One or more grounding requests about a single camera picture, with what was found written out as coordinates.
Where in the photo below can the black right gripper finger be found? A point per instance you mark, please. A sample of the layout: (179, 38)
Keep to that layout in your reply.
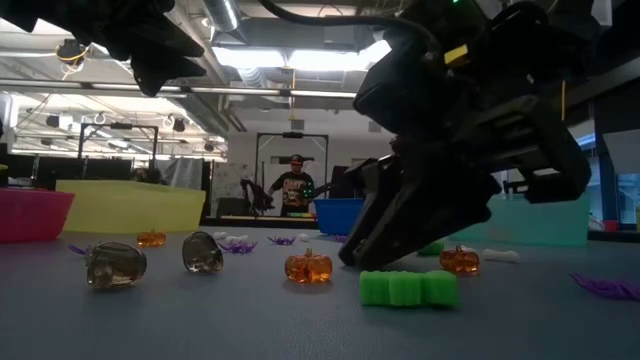
(375, 200)
(435, 215)

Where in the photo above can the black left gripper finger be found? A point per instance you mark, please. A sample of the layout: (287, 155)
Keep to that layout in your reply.
(180, 49)
(160, 72)

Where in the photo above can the green foam decoration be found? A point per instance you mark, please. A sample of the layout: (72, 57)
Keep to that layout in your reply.
(407, 289)
(434, 248)

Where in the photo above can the orange translucent plastic pumpkin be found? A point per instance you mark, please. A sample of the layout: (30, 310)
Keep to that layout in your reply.
(150, 239)
(308, 268)
(459, 260)

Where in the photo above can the purple plastic spider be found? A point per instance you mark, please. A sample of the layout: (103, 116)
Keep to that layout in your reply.
(340, 239)
(76, 249)
(607, 288)
(238, 247)
(281, 241)

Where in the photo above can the smoky clear plastic skull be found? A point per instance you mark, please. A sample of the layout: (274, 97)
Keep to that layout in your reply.
(116, 265)
(201, 251)

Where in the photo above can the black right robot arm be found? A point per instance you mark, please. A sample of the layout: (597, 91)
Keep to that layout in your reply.
(475, 20)

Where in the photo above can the black background robot arm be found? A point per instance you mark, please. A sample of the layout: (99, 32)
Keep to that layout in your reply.
(257, 195)

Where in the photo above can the black equipment rack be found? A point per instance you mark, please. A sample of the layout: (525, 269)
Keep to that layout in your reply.
(345, 185)

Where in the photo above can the blue plastic bin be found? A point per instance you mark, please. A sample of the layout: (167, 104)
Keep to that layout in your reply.
(337, 216)

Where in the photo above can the black round ceiling fixture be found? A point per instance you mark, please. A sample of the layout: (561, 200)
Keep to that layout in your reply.
(71, 51)

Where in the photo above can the person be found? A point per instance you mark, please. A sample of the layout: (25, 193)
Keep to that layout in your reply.
(296, 192)
(147, 176)

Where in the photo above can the grey fabric cover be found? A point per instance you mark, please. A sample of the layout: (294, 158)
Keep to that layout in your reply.
(185, 172)

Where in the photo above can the teal translucent plastic bin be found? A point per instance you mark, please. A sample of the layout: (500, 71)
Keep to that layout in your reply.
(550, 225)

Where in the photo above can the long ceiling tube light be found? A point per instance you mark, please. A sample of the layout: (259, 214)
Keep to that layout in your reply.
(320, 93)

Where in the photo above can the bright ceiling light panel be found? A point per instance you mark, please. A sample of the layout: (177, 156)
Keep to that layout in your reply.
(300, 59)

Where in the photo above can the background work table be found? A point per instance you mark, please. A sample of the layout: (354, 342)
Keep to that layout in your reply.
(250, 218)

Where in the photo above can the black partition panel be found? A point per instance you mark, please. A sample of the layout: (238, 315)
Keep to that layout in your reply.
(65, 172)

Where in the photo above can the yellow translucent plastic bin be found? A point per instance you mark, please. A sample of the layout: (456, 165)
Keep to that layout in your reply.
(127, 207)

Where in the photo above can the red cup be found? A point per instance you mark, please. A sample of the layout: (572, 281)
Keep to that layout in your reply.
(610, 225)

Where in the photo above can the black chair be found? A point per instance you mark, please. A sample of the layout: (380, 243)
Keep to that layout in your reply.
(231, 206)

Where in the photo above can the grey ceiling unit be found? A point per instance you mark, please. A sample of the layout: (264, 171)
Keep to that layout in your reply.
(340, 37)

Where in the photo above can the pink round plastic bowl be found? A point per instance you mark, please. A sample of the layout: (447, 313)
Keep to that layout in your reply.
(31, 215)

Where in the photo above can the silver ventilation duct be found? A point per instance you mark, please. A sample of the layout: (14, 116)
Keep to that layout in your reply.
(222, 14)

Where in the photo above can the black gantry frame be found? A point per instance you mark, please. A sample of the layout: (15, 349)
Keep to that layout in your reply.
(292, 134)
(120, 126)

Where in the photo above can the grey wall vent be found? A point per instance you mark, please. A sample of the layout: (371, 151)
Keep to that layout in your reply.
(297, 125)

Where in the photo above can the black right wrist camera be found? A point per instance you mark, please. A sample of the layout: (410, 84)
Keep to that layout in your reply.
(400, 95)

